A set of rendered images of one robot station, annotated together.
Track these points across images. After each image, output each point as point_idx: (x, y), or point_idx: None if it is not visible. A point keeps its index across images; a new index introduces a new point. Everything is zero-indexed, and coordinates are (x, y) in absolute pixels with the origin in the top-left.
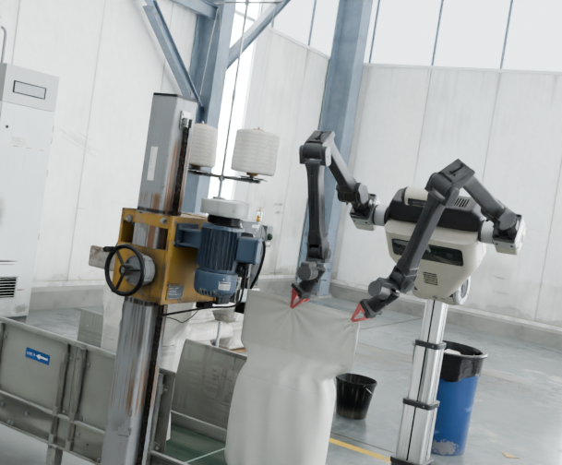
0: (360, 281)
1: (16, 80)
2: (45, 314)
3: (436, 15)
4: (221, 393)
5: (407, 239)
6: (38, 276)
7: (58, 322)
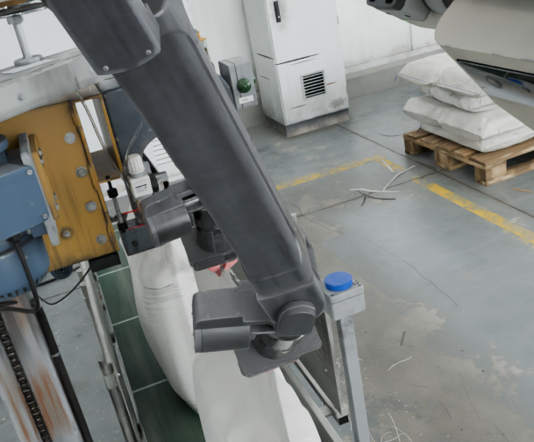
0: None
1: None
2: (386, 95)
3: None
4: None
5: (483, 60)
6: (374, 53)
7: (392, 105)
